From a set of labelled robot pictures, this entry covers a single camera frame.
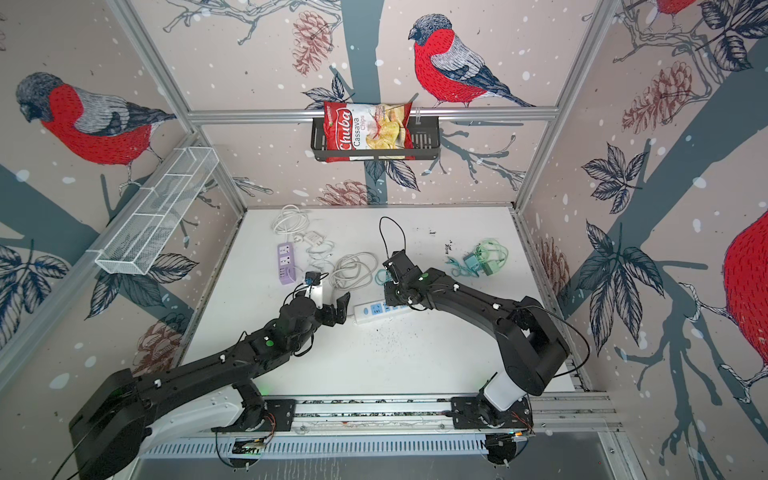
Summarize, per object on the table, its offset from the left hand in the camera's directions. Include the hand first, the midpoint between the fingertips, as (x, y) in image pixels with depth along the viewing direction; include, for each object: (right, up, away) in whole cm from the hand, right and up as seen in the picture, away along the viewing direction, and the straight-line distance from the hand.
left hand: (335, 293), depth 80 cm
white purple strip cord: (-24, +21, +32) cm, 45 cm away
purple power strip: (-21, +6, +21) cm, 30 cm away
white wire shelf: (-47, +23, -3) cm, 52 cm away
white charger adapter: (-13, +15, +29) cm, 35 cm away
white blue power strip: (+10, -8, +10) cm, 15 cm away
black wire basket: (+26, +46, +15) cm, 55 cm away
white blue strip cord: (+2, +4, +21) cm, 21 cm away
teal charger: (+44, +7, +21) cm, 49 cm away
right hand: (+14, -3, +7) cm, 16 cm away
